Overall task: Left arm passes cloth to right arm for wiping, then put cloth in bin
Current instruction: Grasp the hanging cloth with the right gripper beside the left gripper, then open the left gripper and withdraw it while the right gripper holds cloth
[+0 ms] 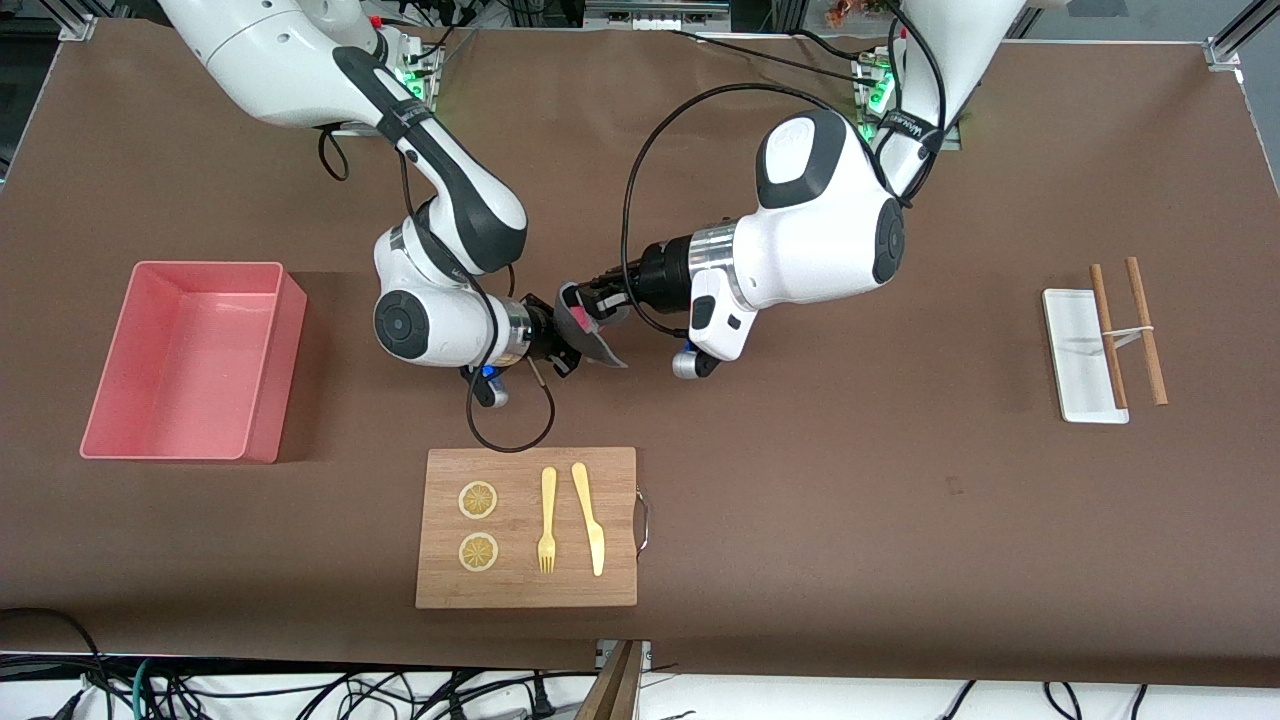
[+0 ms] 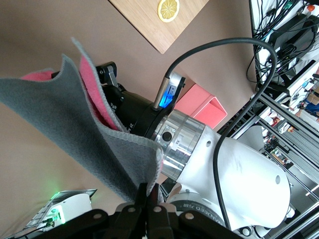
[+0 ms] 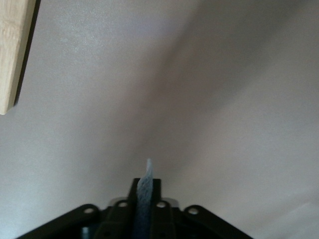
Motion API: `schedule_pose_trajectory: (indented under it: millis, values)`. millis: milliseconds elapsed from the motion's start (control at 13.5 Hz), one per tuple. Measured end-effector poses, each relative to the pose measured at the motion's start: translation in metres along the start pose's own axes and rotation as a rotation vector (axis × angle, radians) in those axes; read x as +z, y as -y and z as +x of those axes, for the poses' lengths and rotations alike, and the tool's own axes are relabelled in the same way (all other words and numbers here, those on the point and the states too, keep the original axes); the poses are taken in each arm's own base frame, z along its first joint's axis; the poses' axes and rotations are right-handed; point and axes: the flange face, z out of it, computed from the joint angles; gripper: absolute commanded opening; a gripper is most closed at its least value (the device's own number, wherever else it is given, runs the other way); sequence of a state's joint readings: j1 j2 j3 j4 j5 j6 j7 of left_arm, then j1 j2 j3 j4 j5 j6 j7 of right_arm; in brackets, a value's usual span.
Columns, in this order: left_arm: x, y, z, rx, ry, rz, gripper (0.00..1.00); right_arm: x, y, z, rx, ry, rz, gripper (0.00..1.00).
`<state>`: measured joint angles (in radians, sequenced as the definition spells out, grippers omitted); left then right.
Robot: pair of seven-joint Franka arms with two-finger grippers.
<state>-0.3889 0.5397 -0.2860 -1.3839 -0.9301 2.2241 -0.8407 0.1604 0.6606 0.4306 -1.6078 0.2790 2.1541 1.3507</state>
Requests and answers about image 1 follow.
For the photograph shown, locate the black floor cable loop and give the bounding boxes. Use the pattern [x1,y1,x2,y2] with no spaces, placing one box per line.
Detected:
[0,606,111,720]

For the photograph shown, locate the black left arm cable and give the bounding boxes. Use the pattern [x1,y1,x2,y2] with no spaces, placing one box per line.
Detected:
[621,82,949,341]

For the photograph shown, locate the thin black table cable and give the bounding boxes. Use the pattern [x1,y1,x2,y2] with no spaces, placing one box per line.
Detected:
[668,28,866,83]

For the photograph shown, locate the colourful small items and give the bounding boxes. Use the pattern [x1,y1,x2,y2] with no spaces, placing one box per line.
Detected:
[825,0,898,28]

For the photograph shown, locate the yellow knife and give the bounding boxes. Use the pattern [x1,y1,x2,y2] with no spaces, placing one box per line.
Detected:
[571,461,607,578]

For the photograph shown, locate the grey metal device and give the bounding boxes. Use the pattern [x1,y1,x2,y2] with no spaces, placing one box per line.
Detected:
[583,0,733,33]

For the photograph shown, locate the teal cable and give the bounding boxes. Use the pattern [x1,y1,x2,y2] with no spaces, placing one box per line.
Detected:
[130,658,161,720]

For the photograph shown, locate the white rectangular tray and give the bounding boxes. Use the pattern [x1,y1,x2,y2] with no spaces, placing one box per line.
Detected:
[1042,288,1131,425]

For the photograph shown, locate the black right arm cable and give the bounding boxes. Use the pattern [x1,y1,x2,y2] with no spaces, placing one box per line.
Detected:
[318,125,557,453]

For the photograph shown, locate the pink plastic bin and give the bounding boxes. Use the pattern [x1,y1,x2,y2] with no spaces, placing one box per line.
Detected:
[80,261,309,465]

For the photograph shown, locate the yellow fork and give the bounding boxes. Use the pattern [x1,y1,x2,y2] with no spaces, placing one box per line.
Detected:
[537,466,558,574]

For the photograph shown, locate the wooden cutting board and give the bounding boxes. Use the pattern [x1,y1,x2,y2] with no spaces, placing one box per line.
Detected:
[415,447,638,609]

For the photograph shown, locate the grey cloth with red underside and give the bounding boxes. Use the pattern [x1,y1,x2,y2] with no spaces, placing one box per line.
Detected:
[556,283,629,370]

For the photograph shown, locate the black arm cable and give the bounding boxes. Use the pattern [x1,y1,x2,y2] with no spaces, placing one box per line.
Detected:
[318,125,557,453]
[621,82,949,341]

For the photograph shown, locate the wooden plank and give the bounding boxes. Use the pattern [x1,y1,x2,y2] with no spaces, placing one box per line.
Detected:
[575,640,646,720]

